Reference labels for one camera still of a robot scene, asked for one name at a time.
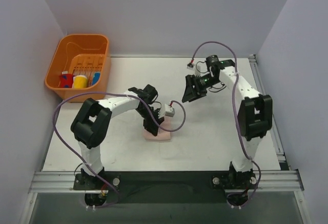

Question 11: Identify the pink towel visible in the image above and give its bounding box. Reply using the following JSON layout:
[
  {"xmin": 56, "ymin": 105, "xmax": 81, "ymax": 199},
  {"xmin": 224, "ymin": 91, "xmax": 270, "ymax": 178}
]
[{"xmin": 143, "ymin": 116, "xmax": 172, "ymax": 141}]

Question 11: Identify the green blue yellow towel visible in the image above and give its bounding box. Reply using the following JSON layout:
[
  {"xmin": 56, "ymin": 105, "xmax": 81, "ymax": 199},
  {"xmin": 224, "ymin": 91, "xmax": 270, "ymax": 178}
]
[{"xmin": 91, "ymin": 72, "xmax": 100, "ymax": 85}]

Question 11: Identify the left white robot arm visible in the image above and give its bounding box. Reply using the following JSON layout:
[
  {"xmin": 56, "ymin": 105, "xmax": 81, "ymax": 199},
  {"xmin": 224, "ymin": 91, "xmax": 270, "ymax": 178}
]
[{"xmin": 71, "ymin": 85, "xmax": 165, "ymax": 189}]

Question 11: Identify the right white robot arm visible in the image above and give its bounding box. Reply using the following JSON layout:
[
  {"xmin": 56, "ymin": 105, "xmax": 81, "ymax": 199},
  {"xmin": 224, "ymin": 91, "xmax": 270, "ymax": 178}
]
[{"xmin": 182, "ymin": 55, "xmax": 273, "ymax": 188}]

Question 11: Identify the yellow rolled towel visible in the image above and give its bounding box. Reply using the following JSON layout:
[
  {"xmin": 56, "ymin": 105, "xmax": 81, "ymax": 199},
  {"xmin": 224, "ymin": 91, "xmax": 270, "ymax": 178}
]
[{"xmin": 72, "ymin": 75, "xmax": 88, "ymax": 89}]

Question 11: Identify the orange plastic basket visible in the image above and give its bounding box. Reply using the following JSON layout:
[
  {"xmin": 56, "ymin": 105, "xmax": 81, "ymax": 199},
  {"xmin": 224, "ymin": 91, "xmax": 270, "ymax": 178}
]
[{"xmin": 45, "ymin": 34, "xmax": 111, "ymax": 103}]

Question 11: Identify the red rolled towel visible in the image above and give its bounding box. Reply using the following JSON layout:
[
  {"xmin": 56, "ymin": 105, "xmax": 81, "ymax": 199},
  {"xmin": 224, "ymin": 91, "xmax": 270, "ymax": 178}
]
[{"xmin": 59, "ymin": 71, "xmax": 74, "ymax": 88}]

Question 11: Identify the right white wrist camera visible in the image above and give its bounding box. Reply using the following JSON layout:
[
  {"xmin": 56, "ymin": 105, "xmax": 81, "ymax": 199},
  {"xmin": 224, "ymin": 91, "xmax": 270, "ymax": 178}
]
[{"xmin": 187, "ymin": 62, "xmax": 203, "ymax": 76}]

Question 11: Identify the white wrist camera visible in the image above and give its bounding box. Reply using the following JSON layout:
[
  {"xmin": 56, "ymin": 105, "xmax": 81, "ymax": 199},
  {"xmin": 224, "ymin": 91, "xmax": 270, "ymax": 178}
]
[
  {"xmin": 159, "ymin": 104, "xmax": 175, "ymax": 118},
  {"xmin": 187, "ymin": 62, "xmax": 203, "ymax": 76}
]

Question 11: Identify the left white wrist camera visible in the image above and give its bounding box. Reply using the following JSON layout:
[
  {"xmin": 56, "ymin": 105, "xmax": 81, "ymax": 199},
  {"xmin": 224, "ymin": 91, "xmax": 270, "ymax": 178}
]
[{"xmin": 159, "ymin": 104, "xmax": 175, "ymax": 118}]

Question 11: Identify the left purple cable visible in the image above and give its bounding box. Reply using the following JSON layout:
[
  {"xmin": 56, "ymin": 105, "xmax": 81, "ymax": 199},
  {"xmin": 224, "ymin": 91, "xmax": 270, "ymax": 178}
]
[{"xmin": 52, "ymin": 91, "xmax": 187, "ymax": 208}]

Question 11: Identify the purple cable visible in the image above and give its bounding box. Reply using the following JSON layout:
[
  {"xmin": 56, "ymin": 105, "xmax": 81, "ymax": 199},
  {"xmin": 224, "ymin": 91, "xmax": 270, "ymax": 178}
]
[
  {"xmin": 52, "ymin": 91, "xmax": 187, "ymax": 208},
  {"xmin": 189, "ymin": 41, "xmax": 261, "ymax": 207}
]

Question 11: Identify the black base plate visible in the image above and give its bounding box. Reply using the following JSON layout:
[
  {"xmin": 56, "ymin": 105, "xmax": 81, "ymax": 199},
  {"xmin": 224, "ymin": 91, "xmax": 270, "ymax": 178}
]
[{"xmin": 84, "ymin": 178, "xmax": 256, "ymax": 207}]

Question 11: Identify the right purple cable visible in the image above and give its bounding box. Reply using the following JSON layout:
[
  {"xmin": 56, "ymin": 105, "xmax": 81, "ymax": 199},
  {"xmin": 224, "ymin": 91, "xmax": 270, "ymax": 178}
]
[{"xmin": 189, "ymin": 41, "xmax": 261, "ymax": 207}]

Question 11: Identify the aluminium frame rail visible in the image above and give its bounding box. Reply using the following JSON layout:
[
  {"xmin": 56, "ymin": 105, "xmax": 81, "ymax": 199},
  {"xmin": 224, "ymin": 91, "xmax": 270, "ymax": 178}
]
[{"xmin": 30, "ymin": 170, "xmax": 304, "ymax": 193}]

